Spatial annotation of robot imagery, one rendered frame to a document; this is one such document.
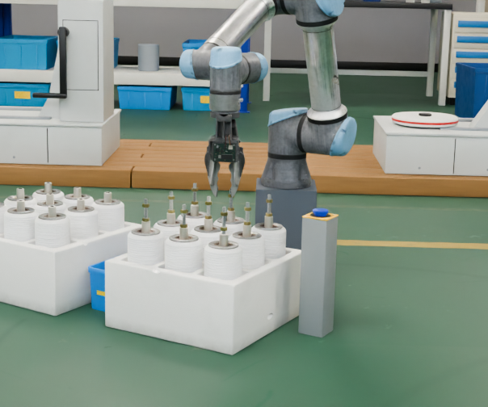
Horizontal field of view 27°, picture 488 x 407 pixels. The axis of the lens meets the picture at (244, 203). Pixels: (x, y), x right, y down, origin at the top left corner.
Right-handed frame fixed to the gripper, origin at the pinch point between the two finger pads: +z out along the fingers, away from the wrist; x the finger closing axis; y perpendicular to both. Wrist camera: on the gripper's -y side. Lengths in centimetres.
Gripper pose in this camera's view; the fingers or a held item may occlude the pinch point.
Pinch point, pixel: (224, 190)
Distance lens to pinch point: 250.5
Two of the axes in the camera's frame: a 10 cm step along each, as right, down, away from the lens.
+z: -0.2, 9.8, 2.2
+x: 10.0, 0.3, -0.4
